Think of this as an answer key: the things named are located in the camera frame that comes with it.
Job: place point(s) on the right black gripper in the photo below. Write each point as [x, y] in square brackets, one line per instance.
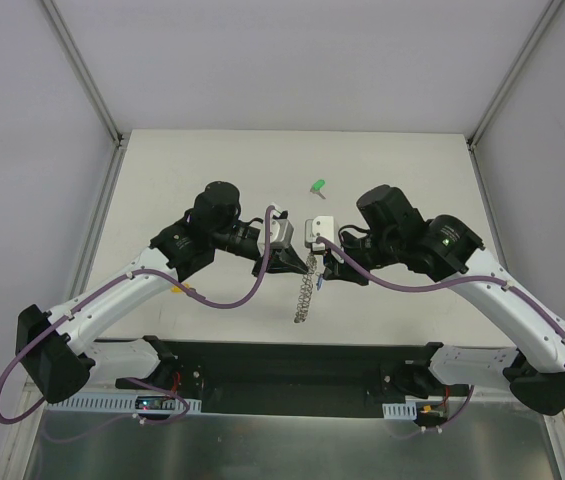
[341, 262]

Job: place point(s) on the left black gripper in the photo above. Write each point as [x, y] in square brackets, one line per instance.
[266, 261]

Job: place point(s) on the metal disc keyring holder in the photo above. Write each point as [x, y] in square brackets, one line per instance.
[306, 290]

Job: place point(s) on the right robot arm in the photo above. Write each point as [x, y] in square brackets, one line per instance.
[401, 251]

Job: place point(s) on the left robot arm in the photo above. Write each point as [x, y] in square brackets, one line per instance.
[58, 347]

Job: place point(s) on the key with green tag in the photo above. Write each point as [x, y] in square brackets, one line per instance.
[316, 188]

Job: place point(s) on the key with yellow tag lower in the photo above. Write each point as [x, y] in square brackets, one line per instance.
[183, 289]

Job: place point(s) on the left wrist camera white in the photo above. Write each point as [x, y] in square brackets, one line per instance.
[280, 231]

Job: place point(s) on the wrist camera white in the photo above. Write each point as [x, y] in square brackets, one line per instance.
[280, 231]
[321, 226]

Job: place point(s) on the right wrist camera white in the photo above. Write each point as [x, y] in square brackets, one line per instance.
[321, 226]

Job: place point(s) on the left aluminium frame post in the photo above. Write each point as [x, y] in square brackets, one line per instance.
[67, 43]

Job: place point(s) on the aluminium frame post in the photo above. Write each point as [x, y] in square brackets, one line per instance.
[514, 72]
[67, 43]

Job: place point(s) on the right aluminium frame post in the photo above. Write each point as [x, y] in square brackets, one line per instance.
[514, 72]

